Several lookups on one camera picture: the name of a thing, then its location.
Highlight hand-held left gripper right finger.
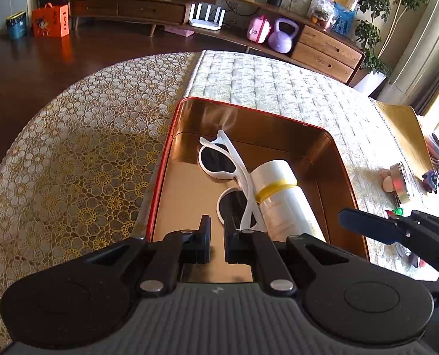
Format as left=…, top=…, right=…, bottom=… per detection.
left=224, top=220, right=353, bottom=298

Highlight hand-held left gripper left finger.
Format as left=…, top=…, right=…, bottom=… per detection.
left=84, top=214, right=213, bottom=300

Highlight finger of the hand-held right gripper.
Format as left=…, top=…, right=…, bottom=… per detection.
left=339, top=208, right=409, bottom=245

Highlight red metal tin box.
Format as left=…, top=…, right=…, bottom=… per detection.
left=145, top=97, right=371, bottom=283

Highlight round metal tin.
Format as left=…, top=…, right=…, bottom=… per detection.
left=390, top=162, right=414, bottom=205

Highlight purple toy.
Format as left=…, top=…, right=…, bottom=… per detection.
left=422, top=170, right=439, bottom=193

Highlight white bottle yellow band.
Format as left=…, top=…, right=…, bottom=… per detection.
left=250, top=160, right=327, bottom=243

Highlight white sunglasses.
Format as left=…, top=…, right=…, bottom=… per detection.
left=198, top=130, right=268, bottom=233

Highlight pink toy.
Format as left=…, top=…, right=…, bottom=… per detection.
left=379, top=169, right=395, bottom=193

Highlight yellow table mat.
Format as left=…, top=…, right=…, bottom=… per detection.
left=375, top=101, right=439, bottom=189

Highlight white planter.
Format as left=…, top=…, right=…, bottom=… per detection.
left=353, top=70, right=387, bottom=95

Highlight cream quilted table mat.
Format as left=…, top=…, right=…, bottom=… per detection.
left=185, top=50, right=439, bottom=282

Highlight wooden TV cabinet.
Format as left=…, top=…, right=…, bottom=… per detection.
left=67, top=0, right=366, bottom=85

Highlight beige curtain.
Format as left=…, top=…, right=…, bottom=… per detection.
left=377, top=0, right=439, bottom=115

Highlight purple kettlebell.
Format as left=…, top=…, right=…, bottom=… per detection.
left=267, top=18, right=300, bottom=54

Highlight blue bag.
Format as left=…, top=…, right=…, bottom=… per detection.
left=332, top=4, right=357, bottom=36

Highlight pink flat box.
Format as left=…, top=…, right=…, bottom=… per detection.
left=165, top=26, right=195, bottom=38

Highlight pink toy case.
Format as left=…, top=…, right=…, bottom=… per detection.
left=246, top=15, right=272, bottom=44

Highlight clear plastic bag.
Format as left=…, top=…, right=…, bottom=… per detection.
left=308, top=0, right=338, bottom=30

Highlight white router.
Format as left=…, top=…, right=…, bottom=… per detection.
left=188, top=3, right=227, bottom=31

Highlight tall green potted tree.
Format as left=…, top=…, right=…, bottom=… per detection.
left=353, top=0, right=431, bottom=78

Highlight orange gift bag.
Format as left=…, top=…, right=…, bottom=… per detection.
left=32, top=3, right=70, bottom=38

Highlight blue trash bin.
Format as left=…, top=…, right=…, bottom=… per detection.
left=5, top=11, right=28, bottom=40

